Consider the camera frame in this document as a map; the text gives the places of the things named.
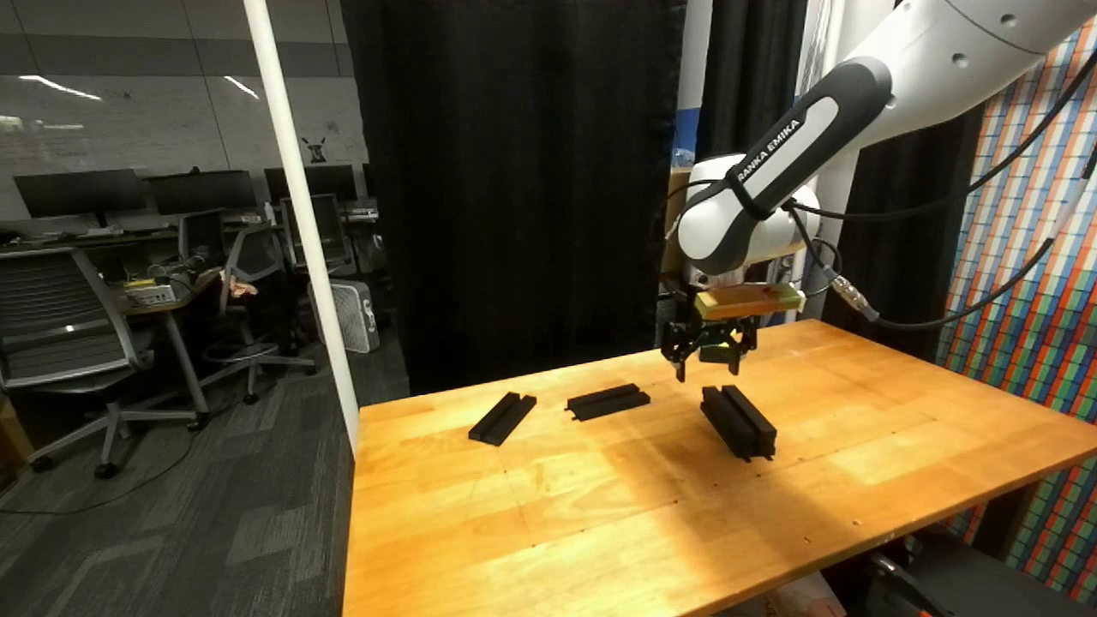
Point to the black curtain beside patterned panel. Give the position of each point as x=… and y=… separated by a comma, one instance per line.
x=912, y=206

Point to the white vertical frame post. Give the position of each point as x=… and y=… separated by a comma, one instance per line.
x=298, y=206

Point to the black grooved plastic block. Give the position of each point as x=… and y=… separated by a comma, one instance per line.
x=762, y=444
x=762, y=454
x=502, y=418
x=738, y=412
x=608, y=403

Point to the grey mesh office chair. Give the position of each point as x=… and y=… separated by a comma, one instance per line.
x=57, y=320

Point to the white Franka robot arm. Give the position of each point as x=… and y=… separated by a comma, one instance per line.
x=801, y=124

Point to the black padded chair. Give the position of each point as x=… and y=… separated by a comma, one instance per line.
x=981, y=584

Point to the dark office chair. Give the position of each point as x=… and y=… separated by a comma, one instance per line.
x=243, y=296

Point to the white computer tower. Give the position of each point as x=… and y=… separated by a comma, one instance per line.
x=356, y=315

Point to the amber wrist camera box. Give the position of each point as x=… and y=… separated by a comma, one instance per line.
x=749, y=300

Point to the narrow black curtain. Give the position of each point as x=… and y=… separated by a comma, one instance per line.
x=741, y=56

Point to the blue wall sign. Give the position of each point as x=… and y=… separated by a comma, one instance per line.
x=684, y=139

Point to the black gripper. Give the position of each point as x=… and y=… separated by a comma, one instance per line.
x=713, y=331

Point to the multicoloured patterned wall panel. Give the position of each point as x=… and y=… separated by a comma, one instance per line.
x=1029, y=344

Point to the wide black curtain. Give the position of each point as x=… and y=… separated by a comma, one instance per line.
x=480, y=174

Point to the black computer monitor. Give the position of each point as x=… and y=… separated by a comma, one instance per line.
x=202, y=190
x=328, y=184
x=79, y=194

